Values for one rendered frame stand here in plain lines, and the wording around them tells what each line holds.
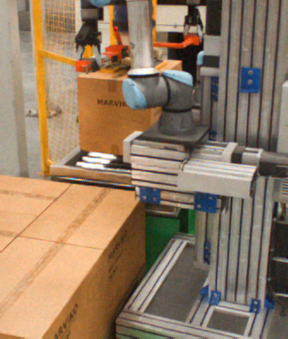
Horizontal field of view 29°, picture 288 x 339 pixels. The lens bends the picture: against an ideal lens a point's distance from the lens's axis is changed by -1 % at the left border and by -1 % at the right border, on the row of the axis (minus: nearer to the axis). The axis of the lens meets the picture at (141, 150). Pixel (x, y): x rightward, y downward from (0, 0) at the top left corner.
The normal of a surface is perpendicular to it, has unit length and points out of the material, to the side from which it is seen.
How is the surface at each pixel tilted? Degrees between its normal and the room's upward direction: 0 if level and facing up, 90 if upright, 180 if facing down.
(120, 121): 90
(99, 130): 90
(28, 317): 0
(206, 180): 90
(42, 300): 0
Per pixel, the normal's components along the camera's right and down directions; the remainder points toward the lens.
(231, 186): -0.36, 0.32
